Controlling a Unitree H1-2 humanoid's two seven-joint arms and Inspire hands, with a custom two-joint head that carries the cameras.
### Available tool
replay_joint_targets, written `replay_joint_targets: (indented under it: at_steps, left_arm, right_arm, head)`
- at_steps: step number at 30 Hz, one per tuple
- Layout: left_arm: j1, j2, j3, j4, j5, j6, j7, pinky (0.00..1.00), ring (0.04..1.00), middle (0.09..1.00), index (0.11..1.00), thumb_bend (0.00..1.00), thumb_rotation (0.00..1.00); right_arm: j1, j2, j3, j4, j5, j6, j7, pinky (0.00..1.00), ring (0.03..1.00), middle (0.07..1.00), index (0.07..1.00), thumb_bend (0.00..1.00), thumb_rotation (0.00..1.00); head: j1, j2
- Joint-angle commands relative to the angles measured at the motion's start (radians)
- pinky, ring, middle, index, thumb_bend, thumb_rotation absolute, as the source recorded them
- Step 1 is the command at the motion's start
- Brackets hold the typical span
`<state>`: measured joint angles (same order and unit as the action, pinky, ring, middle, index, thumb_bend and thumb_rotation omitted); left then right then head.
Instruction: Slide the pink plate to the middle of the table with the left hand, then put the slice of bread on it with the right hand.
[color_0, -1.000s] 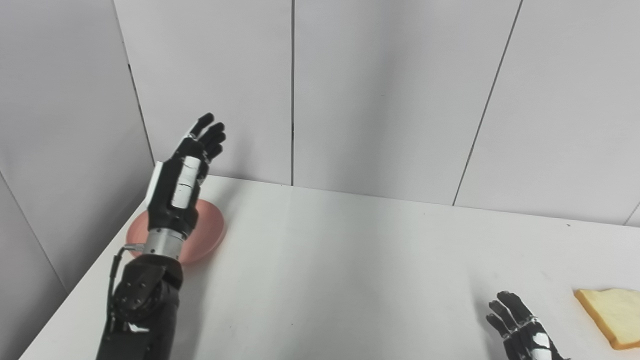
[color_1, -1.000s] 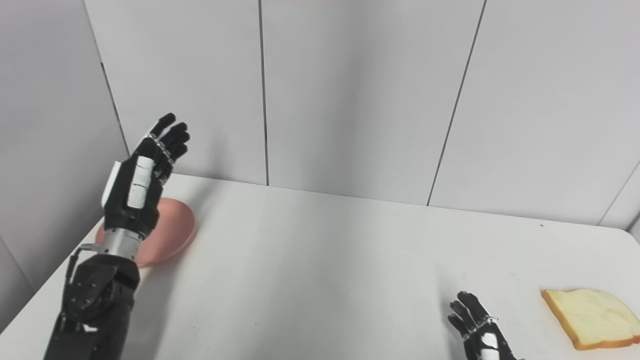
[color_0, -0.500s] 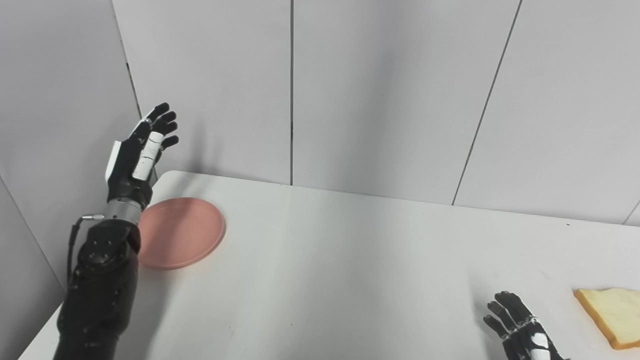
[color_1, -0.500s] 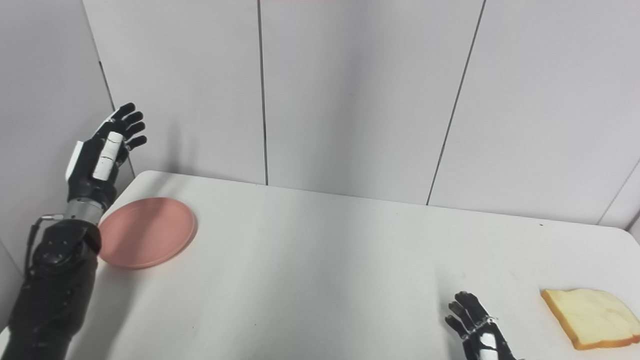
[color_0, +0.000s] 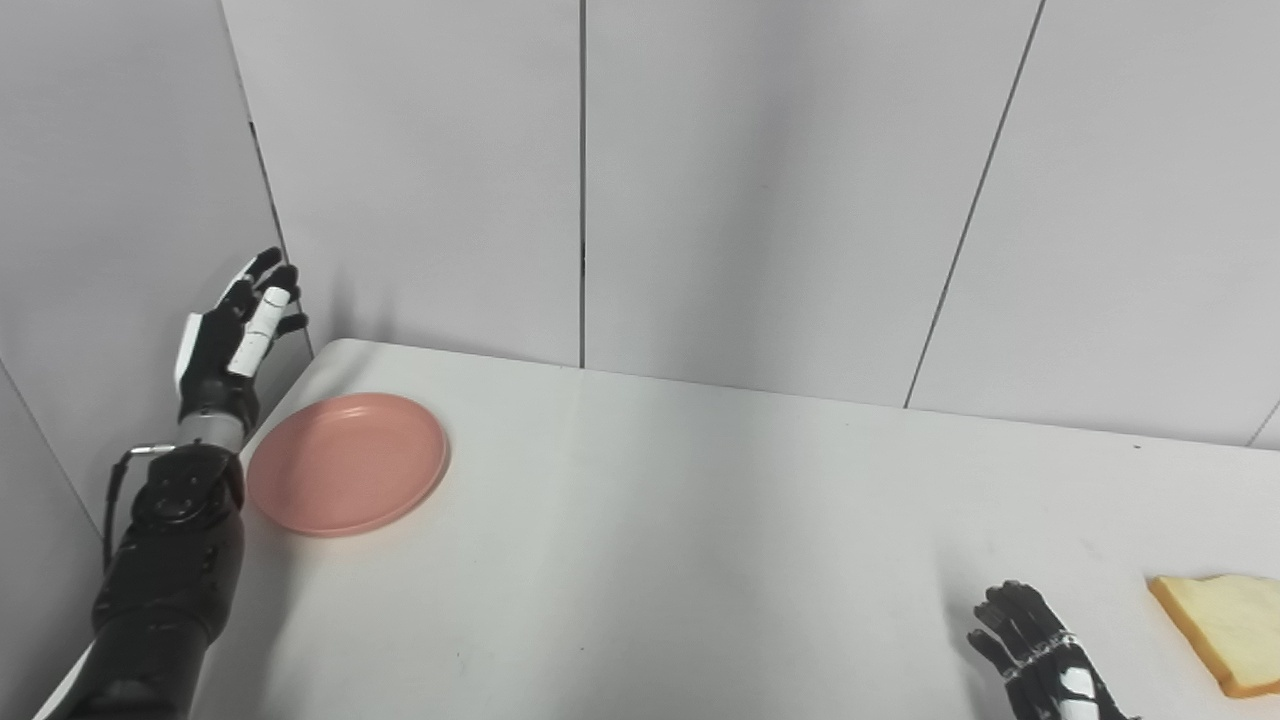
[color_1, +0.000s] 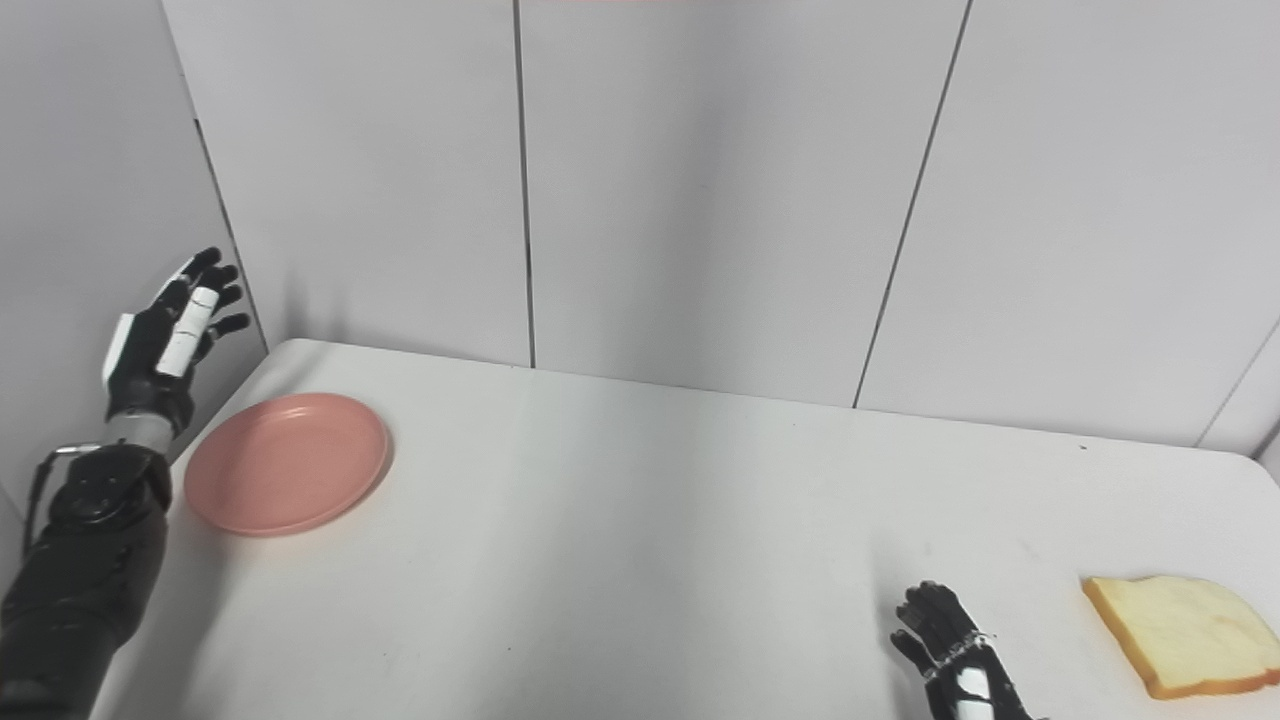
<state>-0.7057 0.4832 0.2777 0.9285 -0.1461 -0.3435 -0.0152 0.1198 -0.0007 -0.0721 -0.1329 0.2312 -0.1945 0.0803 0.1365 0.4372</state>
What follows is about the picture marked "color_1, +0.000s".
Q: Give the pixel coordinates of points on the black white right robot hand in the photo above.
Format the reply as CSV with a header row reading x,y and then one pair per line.
x,y
965,665

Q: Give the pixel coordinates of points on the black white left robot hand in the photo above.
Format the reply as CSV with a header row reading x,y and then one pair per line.
x,y
150,360

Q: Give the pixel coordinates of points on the pink plastic plate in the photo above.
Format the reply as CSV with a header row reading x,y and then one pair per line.
x,y
290,462

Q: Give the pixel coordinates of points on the slice of white bread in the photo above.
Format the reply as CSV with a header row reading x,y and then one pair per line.
x,y
1190,630

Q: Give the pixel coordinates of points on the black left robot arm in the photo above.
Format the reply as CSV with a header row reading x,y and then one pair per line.
x,y
80,570

